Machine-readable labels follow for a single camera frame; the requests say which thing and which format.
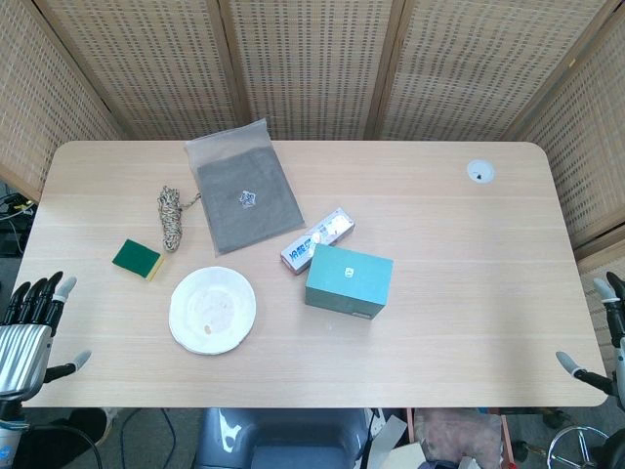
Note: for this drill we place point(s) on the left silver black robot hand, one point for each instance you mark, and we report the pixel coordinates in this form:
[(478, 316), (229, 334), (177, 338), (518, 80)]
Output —
[(22, 352)]

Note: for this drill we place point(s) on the green yellow sponge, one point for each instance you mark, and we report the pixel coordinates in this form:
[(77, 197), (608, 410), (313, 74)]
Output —
[(137, 258)]

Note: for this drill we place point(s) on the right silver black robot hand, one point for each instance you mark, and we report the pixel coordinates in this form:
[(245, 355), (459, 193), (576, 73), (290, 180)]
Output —
[(619, 361)]

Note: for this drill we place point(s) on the beige cardboard piece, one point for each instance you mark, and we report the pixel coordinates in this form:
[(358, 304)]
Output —
[(390, 435)]

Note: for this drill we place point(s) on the white round plate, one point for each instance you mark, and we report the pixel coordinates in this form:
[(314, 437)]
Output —
[(212, 310)]

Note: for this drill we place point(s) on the grey cloth in plastic bag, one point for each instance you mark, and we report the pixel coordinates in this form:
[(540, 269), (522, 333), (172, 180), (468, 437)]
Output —
[(249, 205)]

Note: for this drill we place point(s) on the chrome stool base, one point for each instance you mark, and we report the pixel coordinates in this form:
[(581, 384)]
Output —
[(581, 447)]

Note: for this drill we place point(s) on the white pink toothpaste box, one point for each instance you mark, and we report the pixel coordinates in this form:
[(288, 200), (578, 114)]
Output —
[(332, 227)]

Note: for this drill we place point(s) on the woven bamboo folding screen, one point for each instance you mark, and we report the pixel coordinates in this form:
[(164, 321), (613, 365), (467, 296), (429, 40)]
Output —
[(312, 68)]

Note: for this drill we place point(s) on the teal cardboard box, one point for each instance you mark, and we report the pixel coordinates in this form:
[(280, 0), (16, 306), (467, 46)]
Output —
[(349, 281)]

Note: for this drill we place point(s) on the pink plastic bag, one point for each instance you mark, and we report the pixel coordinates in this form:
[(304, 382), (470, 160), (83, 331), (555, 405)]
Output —
[(459, 435)]

